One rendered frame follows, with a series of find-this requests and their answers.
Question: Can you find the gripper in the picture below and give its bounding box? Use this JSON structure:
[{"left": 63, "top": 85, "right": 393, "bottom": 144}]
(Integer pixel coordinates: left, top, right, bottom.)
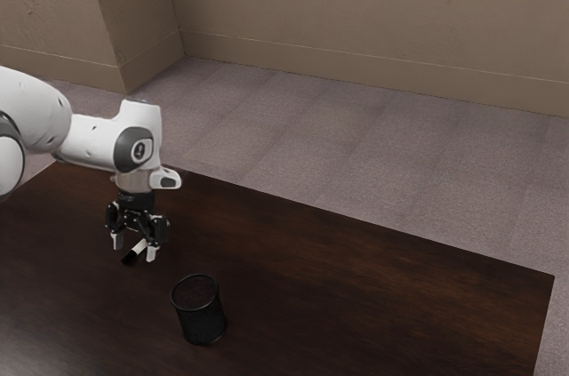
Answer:
[{"left": 104, "top": 188, "right": 170, "bottom": 263}]

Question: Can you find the black and white marker pen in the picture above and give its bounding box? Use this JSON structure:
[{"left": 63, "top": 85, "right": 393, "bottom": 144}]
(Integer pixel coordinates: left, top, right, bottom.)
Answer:
[{"left": 122, "top": 240, "right": 147, "bottom": 267}]

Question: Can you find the black mesh pen holder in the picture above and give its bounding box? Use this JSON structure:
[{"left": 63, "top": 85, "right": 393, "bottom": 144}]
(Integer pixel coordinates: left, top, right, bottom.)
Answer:
[{"left": 170, "top": 273, "right": 228, "bottom": 346}]

